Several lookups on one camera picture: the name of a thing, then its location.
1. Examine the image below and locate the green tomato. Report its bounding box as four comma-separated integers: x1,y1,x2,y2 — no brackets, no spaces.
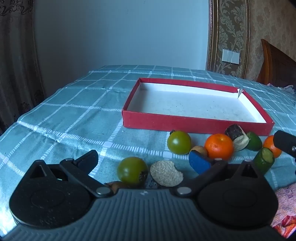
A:
117,157,149,186
167,130,192,155

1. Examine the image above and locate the dark patterned curtain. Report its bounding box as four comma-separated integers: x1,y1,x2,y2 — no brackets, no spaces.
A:
0,0,46,136

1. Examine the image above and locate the gold framed wallpaper panel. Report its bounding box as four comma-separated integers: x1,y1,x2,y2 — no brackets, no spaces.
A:
206,0,251,79

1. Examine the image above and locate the small brown round fruit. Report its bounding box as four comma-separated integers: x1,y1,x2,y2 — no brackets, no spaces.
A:
104,181,128,193
191,145,208,157

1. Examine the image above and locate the white wall light switch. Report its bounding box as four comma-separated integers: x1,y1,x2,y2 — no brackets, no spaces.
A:
222,49,241,64

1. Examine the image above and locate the red shallow cardboard box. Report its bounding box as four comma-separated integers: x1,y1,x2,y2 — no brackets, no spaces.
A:
122,77,275,136

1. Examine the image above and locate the green cucumber piece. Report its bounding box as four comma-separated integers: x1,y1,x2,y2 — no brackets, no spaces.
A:
253,148,275,174
245,132,263,151

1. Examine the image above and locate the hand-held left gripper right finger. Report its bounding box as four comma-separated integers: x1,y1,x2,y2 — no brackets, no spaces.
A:
174,150,265,198

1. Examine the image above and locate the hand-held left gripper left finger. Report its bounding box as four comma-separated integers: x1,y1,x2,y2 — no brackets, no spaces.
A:
24,149,114,198

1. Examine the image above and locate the pink floral towel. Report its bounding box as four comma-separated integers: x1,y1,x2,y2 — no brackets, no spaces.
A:
270,185,296,239

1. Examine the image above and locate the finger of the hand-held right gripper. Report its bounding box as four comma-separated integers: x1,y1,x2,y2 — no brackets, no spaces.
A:
273,130,296,160

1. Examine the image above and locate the orange tangerine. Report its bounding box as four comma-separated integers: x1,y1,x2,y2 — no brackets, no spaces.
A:
263,135,282,158
204,134,234,161

